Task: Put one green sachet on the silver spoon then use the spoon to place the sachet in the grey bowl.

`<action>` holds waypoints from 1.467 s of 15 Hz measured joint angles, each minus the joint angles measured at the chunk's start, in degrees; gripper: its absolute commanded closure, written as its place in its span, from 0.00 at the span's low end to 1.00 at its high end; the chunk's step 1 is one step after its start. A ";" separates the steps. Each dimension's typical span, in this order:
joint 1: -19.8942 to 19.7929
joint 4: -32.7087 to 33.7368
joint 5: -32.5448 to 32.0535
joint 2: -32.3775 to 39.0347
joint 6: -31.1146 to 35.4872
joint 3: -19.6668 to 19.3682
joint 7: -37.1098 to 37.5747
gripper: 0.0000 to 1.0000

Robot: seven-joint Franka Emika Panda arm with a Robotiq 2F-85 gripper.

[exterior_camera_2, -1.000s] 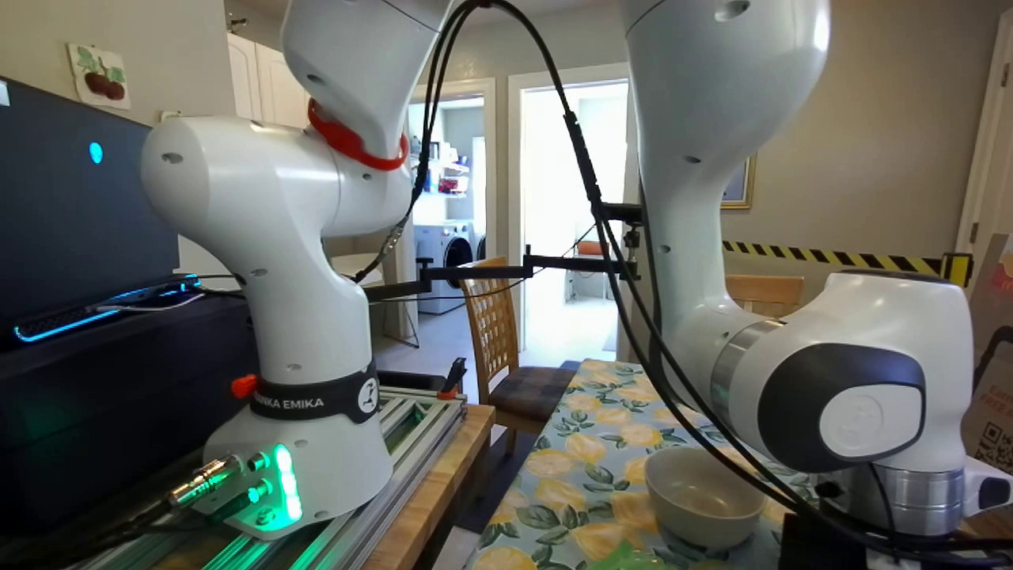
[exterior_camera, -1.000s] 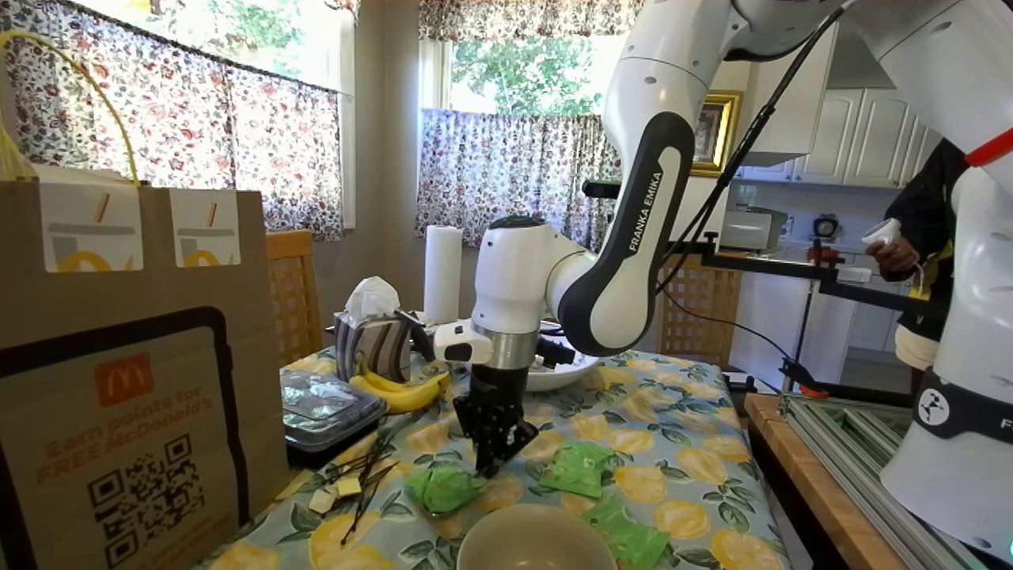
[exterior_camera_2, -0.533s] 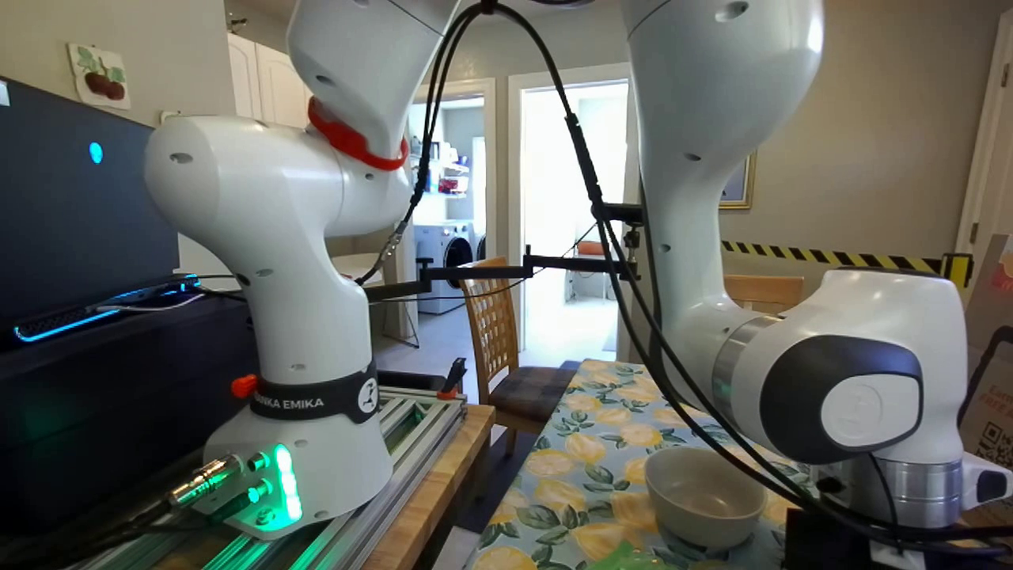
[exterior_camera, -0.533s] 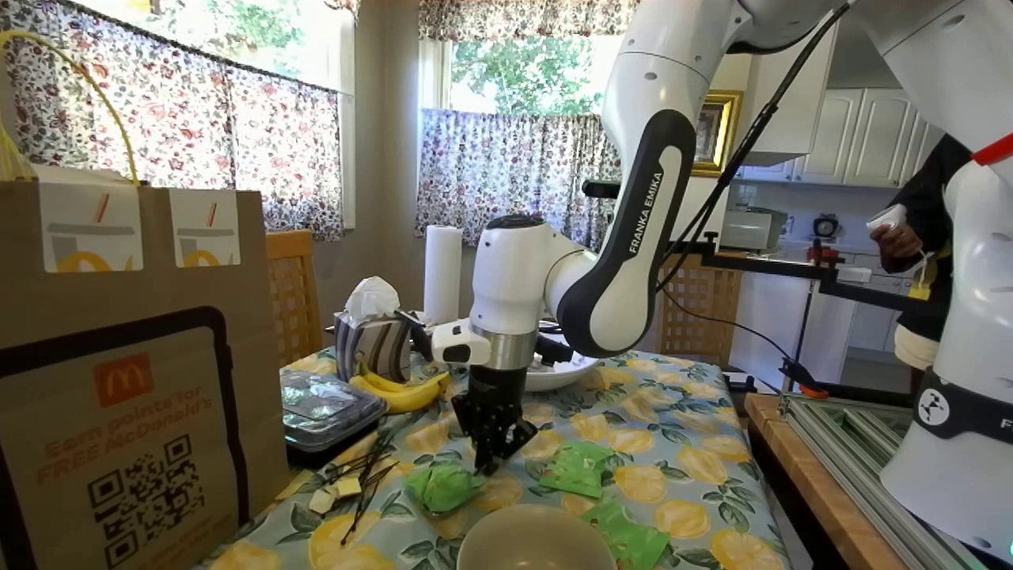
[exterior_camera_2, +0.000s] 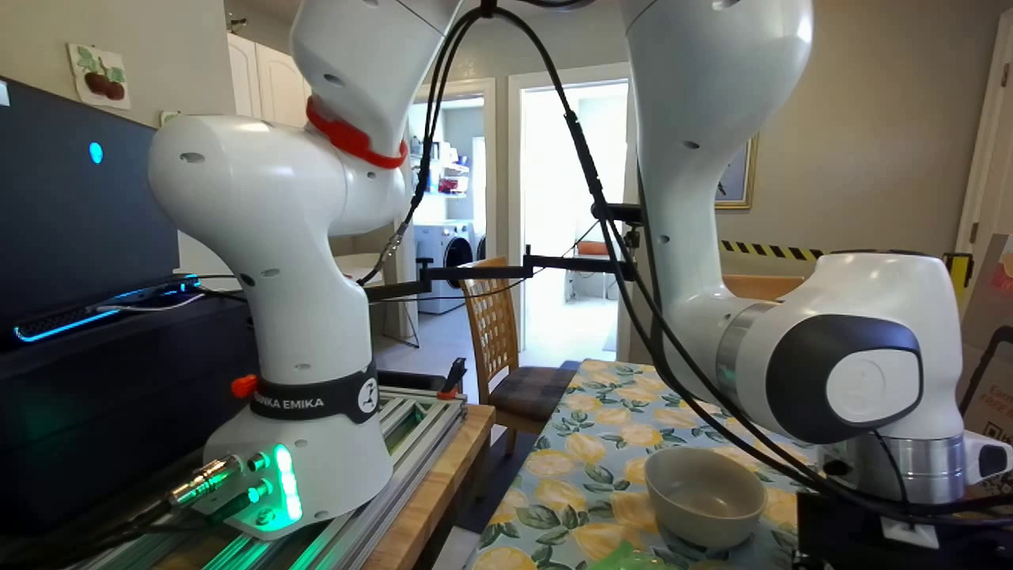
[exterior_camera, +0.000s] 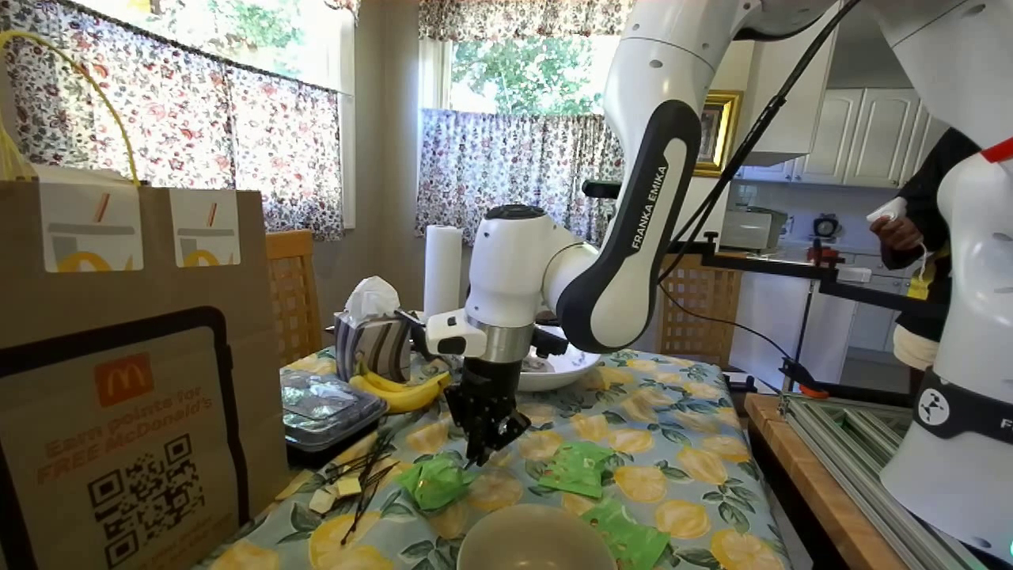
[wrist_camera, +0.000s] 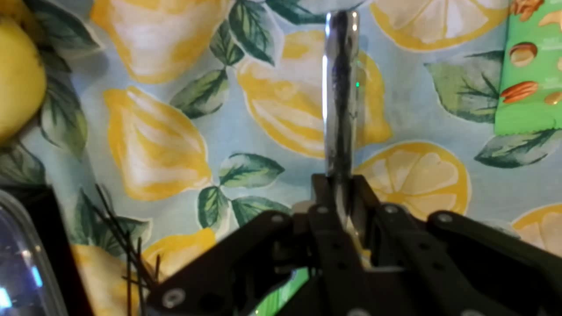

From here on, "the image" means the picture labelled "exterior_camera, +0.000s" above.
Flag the small pale paper scrap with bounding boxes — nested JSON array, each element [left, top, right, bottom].
[[305, 464, 361, 515]]

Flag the white kitchen cabinets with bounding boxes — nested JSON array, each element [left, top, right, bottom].
[[737, 90, 953, 187]]

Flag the white paper towel roll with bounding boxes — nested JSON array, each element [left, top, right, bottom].
[[423, 222, 468, 319]]

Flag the beige bowl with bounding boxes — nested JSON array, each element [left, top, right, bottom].
[[454, 499, 620, 570]]

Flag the brown paper takeaway bag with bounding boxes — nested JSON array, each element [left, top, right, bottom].
[[0, 30, 296, 570]]

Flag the white handheld controller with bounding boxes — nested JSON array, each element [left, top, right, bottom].
[[866, 194, 911, 227]]

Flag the wooden mounting board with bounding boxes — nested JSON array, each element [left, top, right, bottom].
[[741, 389, 911, 570]]

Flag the yellow banana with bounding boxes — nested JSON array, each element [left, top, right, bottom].
[[345, 366, 455, 417]]

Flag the white floral plate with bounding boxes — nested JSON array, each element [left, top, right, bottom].
[[517, 341, 607, 395]]

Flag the black plastic food container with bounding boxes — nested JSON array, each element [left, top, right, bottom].
[[278, 366, 390, 470]]

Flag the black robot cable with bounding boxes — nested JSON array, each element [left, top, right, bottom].
[[676, 0, 866, 260]]

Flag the floral curtain valance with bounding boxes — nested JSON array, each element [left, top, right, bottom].
[[414, 0, 638, 43]]

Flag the gold framed picture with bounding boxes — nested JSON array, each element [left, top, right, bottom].
[[695, 90, 745, 180]]

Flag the operator hand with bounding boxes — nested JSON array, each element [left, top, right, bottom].
[[867, 210, 927, 271]]

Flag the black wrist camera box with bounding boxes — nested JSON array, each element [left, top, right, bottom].
[[530, 324, 573, 360]]

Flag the wooden cane chair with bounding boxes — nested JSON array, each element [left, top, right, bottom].
[[658, 257, 745, 366], [264, 227, 328, 366]]

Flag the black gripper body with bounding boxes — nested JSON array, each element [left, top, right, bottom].
[[445, 356, 522, 430]]

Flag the white plastic bag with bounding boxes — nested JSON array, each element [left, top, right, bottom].
[[342, 271, 406, 327]]

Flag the floral window curtain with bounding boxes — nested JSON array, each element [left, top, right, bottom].
[[411, 106, 627, 250], [0, 0, 345, 242]]

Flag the grey countertop appliance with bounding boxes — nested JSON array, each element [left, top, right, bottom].
[[722, 202, 789, 257]]

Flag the striped fabric pouch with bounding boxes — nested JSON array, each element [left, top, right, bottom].
[[333, 309, 423, 382]]

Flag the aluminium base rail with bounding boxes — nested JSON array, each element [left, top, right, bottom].
[[786, 393, 992, 570]]

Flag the lemon print tablecloth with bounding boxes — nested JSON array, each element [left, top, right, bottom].
[[201, 346, 789, 570]]

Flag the black camera stand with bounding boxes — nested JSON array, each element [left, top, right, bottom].
[[676, 233, 933, 407]]

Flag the dark thin twig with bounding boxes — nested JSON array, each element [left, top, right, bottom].
[[312, 430, 399, 548]]

